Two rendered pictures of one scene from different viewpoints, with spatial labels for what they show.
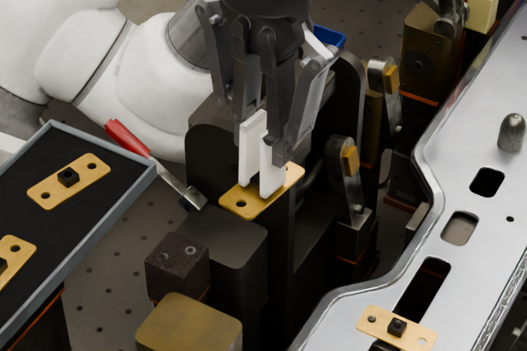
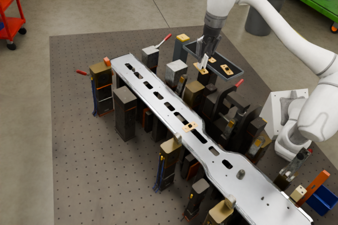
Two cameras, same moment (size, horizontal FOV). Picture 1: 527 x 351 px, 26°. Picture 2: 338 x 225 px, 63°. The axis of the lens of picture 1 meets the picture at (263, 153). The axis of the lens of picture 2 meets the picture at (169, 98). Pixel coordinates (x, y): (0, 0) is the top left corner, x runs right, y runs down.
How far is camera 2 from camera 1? 1.40 m
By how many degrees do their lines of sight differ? 71
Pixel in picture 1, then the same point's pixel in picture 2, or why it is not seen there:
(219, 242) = (214, 96)
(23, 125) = (283, 114)
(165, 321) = (198, 84)
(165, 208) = (268, 152)
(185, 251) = (210, 88)
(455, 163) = (235, 160)
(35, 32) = (300, 104)
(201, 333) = (193, 87)
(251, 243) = (212, 100)
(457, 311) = (190, 138)
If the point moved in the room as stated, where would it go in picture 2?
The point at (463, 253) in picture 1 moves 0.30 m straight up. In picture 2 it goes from (205, 147) to (220, 103)
